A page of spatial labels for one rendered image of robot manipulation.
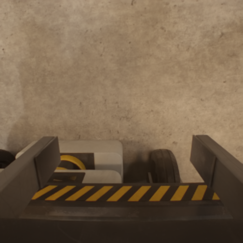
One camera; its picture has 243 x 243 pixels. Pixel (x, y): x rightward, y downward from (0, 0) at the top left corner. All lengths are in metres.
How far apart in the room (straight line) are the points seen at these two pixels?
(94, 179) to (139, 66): 0.32
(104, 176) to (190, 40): 0.40
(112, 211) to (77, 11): 0.47
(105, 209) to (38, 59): 0.44
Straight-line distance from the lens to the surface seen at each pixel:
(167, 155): 0.46
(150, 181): 0.47
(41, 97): 0.56
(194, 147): 0.16
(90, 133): 0.54
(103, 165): 0.43
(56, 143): 0.16
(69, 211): 0.26
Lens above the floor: 0.50
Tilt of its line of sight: 74 degrees down
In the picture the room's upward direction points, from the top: 175 degrees counter-clockwise
